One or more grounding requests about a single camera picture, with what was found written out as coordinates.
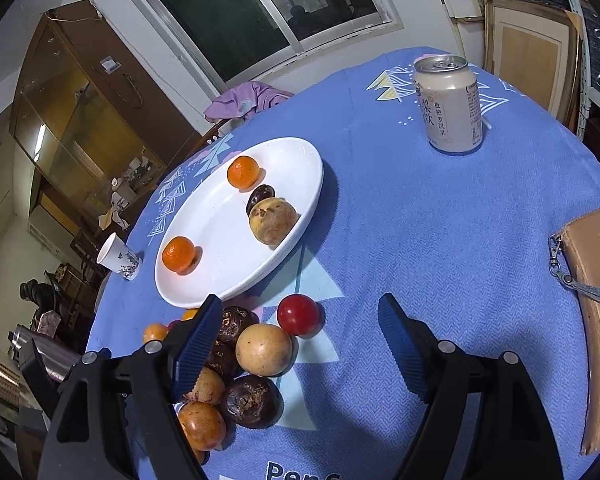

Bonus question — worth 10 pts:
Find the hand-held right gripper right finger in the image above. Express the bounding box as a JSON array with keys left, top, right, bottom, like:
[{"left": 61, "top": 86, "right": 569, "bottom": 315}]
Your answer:
[{"left": 377, "top": 292, "right": 561, "bottom": 480}]

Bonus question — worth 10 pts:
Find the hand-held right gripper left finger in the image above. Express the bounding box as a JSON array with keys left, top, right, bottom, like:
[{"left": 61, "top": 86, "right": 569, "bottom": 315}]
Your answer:
[{"left": 37, "top": 294, "right": 224, "bottom": 480}]

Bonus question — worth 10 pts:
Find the dark brown water chestnut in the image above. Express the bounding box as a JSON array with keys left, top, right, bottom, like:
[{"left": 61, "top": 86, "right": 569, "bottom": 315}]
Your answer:
[
  {"left": 215, "top": 306, "right": 260, "bottom": 346},
  {"left": 220, "top": 374, "right": 283, "bottom": 430},
  {"left": 246, "top": 185, "right": 277, "bottom": 217},
  {"left": 203, "top": 341, "right": 243, "bottom": 381}
]

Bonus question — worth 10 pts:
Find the tan round fruit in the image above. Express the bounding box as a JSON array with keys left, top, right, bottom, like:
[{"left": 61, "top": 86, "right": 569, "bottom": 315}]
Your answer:
[
  {"left": 235, "top": 323, "right": 293, "bottom": 377},
  {"left": 187, "top": 367, "right": 226, "bottom": 406},
  {"left": 249, "top": 197, "right": 299, "bottom": 247}
]

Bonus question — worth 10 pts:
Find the large orange tomato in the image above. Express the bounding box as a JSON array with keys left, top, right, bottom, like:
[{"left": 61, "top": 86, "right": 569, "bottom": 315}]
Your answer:
[{"left": 178, "top": 402, "right": 227, "bottom": 452}]

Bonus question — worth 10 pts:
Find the white oval plate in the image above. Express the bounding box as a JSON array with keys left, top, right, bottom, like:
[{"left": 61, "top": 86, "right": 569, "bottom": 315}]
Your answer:
[{"left": 154, "top": 137, "right": 325, "bottom": 309}]

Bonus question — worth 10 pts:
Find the orange mandarin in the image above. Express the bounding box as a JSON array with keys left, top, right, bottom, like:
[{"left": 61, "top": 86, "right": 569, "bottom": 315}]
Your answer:
[
  {"left": 227, "top": 156, "right": 261, "bottom": 190},
  {"left": 161, "top": 236, "right": 201, "bottom": 275}
]

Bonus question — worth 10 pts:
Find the white printed paper cup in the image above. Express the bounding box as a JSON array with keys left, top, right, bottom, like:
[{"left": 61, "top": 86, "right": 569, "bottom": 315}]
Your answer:
[{"left": 96, "top": 232, "right": 142, "bottom": 281}]

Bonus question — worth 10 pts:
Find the blue printed tablecloth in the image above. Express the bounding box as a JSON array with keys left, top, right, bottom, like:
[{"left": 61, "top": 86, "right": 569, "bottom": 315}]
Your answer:
[{"left": 85, "top": 47, "right": 600, "bottom": 480}]

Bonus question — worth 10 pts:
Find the silver metal cylinder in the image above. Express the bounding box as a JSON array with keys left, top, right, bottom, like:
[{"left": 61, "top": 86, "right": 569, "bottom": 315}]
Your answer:
[{"left": 7, "top": 327, "right": 81, "bottom": 381}]

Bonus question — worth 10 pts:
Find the wooden chair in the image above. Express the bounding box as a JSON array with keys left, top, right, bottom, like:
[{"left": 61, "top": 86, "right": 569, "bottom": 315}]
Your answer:
[{"left": 180, "top": 117, "right": 238, "bottom": 161}]

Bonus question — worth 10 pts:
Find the beige drink can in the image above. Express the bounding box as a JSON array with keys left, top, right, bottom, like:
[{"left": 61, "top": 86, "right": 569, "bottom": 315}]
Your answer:
[{"left": 412, "top": 55, "right": 483, "bottom": 155}]

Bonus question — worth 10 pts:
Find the purple cloth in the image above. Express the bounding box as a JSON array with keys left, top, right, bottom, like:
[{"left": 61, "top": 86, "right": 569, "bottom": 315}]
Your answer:
[{"left": 203, "top": 81, "right": 295, "bottom": 123}]

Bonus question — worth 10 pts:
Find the wooden glass cabinet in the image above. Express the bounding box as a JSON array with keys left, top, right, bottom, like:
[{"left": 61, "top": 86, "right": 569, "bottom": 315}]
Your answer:
[{"left": 9, "top": 0, "right": 216, "bottom": 241}]

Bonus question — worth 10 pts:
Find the sliding glass window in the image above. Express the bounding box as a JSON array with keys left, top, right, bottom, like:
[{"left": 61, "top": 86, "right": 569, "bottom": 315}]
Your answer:
[{"left": 125, "top": 0, "right": 403, "bottom": 88}]

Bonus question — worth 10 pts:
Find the wooden picture frame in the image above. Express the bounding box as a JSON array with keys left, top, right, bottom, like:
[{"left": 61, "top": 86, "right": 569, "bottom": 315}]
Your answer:
[{"left": 482, "top": 0, "right": 581, "bottom": 126}]

